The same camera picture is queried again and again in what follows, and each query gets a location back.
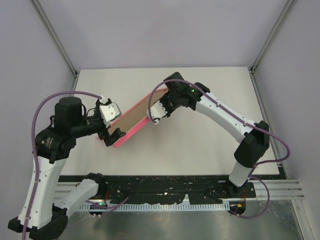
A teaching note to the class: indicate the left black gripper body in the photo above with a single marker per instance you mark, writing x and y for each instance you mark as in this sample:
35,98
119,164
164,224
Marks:
89,124

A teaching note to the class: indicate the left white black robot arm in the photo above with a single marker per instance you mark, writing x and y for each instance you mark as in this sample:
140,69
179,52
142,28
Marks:
41,218

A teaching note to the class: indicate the right aluminium corner post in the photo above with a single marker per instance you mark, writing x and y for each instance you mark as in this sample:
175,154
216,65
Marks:
273,33

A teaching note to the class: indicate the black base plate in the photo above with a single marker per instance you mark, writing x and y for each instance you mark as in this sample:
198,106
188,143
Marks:
172,189

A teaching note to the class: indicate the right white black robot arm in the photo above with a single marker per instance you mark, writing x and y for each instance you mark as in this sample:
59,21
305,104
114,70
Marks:
251,136

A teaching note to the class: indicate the aluminium front rail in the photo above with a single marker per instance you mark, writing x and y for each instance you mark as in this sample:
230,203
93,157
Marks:
287,189

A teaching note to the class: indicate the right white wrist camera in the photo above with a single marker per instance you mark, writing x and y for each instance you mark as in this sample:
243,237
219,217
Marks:
156,112

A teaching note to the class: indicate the aluminium corner post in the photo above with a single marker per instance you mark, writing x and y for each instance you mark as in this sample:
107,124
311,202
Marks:
53,35
273,33

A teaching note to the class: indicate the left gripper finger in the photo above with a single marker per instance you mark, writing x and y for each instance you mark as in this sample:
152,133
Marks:
103,134
110,138

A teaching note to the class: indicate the brown frame backing board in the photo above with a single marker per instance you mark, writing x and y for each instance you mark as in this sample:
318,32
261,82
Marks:
131,117

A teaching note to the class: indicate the white slotted cable duct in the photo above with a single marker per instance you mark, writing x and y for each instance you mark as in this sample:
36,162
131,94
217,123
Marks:
182,207

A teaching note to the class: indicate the left aluminium corner post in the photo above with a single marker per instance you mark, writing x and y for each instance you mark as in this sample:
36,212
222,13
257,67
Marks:
53,35

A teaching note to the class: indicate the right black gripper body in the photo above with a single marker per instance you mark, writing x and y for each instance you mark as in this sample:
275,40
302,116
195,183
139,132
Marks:
171,102

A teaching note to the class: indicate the pink wooden photo frame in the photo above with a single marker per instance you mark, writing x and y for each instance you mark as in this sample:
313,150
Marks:
153,98

